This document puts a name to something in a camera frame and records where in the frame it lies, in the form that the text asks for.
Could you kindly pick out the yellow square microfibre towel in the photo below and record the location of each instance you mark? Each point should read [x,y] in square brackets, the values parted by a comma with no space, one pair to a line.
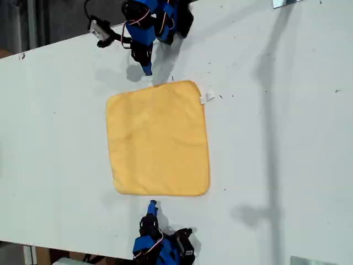
[157,138]

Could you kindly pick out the white table leg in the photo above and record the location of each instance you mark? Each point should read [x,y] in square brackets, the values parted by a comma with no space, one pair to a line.
[29,255]

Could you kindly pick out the black camera stalk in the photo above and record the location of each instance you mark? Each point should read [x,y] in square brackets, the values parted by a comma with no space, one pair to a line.
[169,236]
[118,38]

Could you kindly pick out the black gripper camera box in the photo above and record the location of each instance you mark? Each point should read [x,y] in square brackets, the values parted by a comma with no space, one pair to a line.
[187,244]
[98,28]

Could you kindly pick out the grey metal post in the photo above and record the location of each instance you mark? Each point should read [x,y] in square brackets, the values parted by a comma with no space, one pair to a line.
[31,25]

